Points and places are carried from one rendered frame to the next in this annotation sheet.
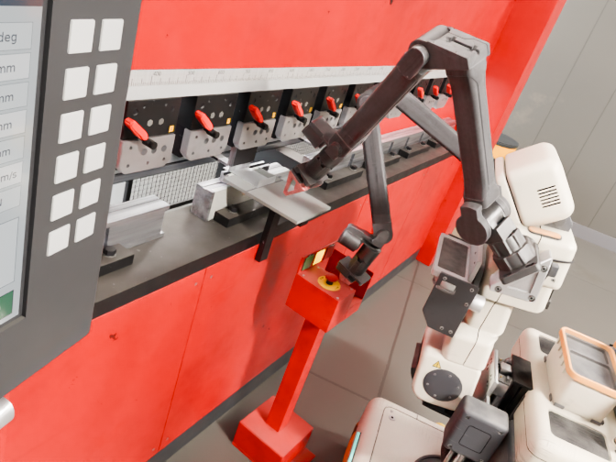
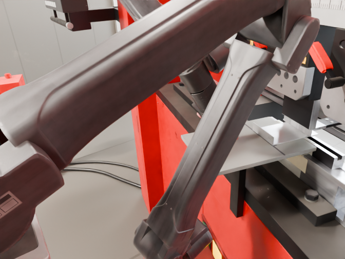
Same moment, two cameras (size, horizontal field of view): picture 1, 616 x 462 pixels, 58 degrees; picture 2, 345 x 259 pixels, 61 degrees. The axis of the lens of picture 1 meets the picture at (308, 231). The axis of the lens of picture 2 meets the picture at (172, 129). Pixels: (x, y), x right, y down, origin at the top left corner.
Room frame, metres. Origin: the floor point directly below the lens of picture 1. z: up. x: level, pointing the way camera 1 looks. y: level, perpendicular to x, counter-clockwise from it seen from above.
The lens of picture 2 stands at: (1.78, -0.41, 1.36)
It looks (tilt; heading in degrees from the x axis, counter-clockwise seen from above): 28 degrees down; 139
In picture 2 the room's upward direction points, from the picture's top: 3 degrees counter-clockwise
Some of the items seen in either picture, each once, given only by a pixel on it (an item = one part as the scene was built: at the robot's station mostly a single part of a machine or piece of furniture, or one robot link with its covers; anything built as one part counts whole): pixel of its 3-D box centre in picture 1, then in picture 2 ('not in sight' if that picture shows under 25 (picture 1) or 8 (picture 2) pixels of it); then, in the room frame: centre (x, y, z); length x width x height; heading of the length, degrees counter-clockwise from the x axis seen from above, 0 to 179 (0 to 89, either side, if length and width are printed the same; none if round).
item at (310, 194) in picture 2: not in sight; (311, 195); (1.61, 0.14, 0.91); 0.03 x 0.03 x 0.02
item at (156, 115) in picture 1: (137, 127); not in sight; (1.11, 0.42, 1.18); 0.15 x 0.09 x 0.17; 156
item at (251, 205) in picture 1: (252, 208); (281, 178); (1.51, 0.18, 0.89); 0.30 x 0.05 x 0.03; 156
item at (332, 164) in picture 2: (245, 172); (306, 141); (1.54, 0.24, 0.99); 0.20 x 0.03 x 0.03; 156
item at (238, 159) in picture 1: (242, 154); (299, 111); (1.50, 0.25, 1.05); 0.10 x 0.02 x 0.10; 156
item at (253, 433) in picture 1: (278, 440); not in sight; (1.46, -0.15, 0.06); 0.25 x 0.20 x 0.12; 64
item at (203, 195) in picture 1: (243, 189); (306, 165); (1.55, 0.23, 0.92); 0.39 x 0.06 x 0.10; 156
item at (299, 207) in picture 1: (277, 193); (244, 142); (1.44, 0.12, 1.00); 0.26 x 0.18 x 0.01; 66
